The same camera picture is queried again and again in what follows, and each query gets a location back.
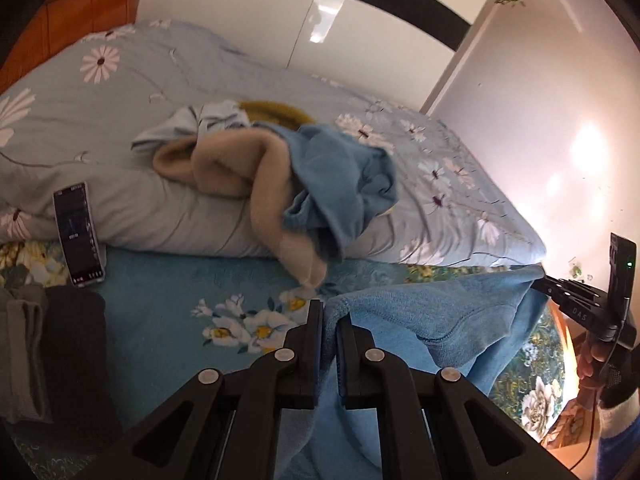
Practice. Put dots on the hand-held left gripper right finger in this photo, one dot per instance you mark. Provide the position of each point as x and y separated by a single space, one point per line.
345 360

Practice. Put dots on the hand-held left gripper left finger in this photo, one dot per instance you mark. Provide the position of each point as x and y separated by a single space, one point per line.
312 350

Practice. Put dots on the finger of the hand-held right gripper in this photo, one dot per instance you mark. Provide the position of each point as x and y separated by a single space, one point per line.
547 287

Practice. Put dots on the person's right forearm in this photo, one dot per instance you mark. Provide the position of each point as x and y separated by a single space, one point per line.
617 430

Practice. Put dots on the person's right hand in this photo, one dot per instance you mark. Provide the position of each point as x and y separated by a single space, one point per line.
595 365

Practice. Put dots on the teal floral blanket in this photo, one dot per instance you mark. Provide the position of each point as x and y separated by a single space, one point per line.
165 285

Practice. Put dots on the beige fuzzy sweater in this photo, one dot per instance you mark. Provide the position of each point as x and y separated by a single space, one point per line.
225 165

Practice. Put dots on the black folded cloth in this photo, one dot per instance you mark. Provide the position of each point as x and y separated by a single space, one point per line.
75 360

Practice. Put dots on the olive yellow garment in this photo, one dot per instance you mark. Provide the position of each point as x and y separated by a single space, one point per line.
275 110

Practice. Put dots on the light blue shirt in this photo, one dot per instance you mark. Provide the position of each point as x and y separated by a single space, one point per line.
200 120

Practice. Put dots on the smartphone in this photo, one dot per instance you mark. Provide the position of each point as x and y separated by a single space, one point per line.
79 235

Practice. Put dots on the grey folded cloth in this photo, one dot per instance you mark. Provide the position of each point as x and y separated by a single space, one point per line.
20 355

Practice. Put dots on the floral grey-blue duvet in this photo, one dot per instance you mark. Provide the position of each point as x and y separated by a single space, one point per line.
125 100

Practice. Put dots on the white wardrobe with black stripe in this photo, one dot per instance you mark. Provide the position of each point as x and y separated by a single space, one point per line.
240 15

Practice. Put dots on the wooden bed headboard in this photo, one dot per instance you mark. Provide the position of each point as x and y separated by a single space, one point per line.
75 15

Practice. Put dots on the wooden bed side rail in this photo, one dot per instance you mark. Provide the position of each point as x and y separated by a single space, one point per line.
564 355

